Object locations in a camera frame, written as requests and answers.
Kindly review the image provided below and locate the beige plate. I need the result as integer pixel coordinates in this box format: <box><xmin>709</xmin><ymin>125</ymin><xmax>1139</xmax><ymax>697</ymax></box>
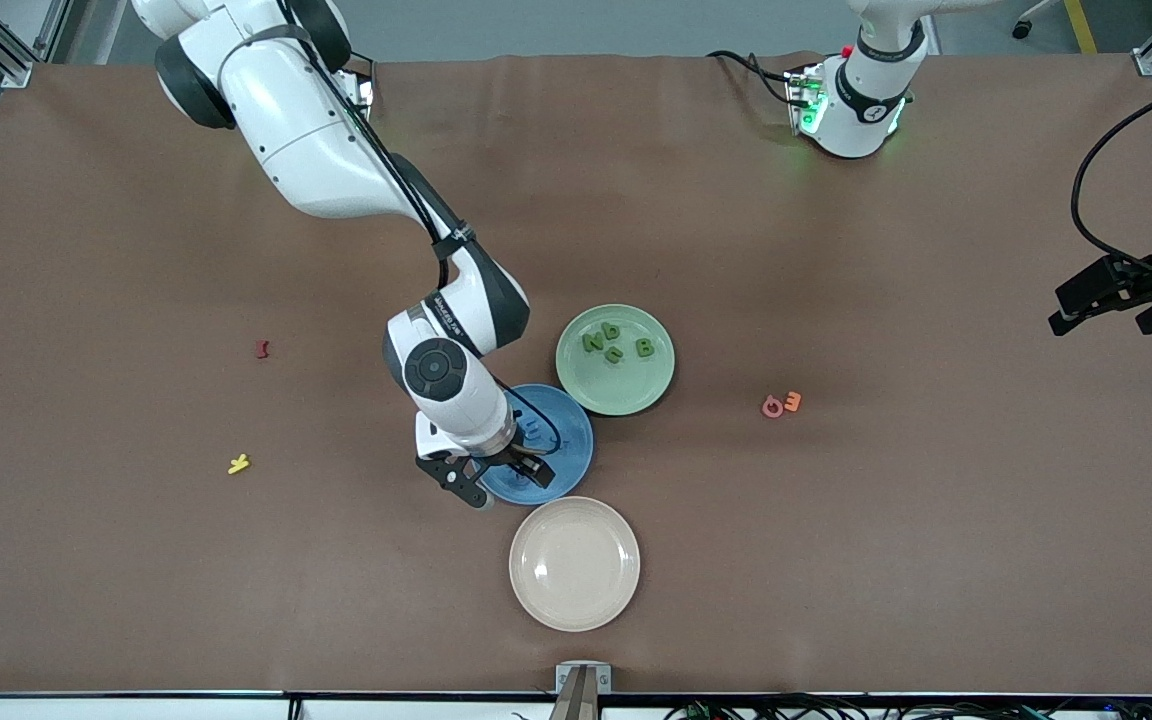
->
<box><xmin>508</xmin><ymin>495</ymin><xmax>642</xmax><ymax>633</ymax></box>

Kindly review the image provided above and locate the brown table cover sheet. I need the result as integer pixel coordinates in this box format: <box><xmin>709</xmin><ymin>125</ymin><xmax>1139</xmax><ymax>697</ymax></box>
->
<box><xmin>0</xmin><ymin>52</ymin><xmax>1152</xmax><ymax>696</ymax></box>

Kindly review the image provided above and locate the black arm base cable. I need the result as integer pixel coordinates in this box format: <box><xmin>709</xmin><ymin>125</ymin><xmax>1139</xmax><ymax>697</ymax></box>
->
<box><xmin>704</xmin><ymin>48</ymin><xmax>799</xmax><ymax>106</ymax></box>

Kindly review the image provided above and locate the white table edge rail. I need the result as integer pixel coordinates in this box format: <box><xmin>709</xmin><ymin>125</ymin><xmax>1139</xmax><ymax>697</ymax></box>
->
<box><xmin>0</xmin><ymin>693</ymin><xmax>1152</xmax><ymax>720</ymax></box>

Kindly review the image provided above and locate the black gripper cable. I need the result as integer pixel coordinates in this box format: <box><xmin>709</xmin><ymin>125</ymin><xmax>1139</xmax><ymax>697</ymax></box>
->
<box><xmin>276</xmin><ymin>20</ymin><xmax>565</xmax><ymax>459</ymax></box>
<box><xmin>1071</xmin><ymin>70</ymin><xmax>1152</xmax><ymax>269</ymax></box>

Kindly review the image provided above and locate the light green plate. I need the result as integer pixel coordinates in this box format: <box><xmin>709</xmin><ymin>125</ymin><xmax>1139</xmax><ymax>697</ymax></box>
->
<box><xmin>555</xmin><ymin>303</ymin><xmax>677</xmax><ymax>418</ymax></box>

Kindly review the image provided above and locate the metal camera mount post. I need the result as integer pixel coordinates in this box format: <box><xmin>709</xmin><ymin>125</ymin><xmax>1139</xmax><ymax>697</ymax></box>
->
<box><xmin>549</xmin><ymin>660</ymin><xmax>614</xmax><ymax>720</ymax></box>

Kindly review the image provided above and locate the office chair caster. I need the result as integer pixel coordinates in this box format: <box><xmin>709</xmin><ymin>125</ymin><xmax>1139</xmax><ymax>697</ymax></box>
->
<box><xmin>1011</xmin><ymin>0</ymin><xmax>1072</xmax><ymax>41</ymax></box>

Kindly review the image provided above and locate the blue plate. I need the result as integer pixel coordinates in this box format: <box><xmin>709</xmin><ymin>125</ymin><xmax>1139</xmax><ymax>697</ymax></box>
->
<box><xmin>476</xmin><ymin>383</ymin><xmax>595</xmax><ymax>506</ymax></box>

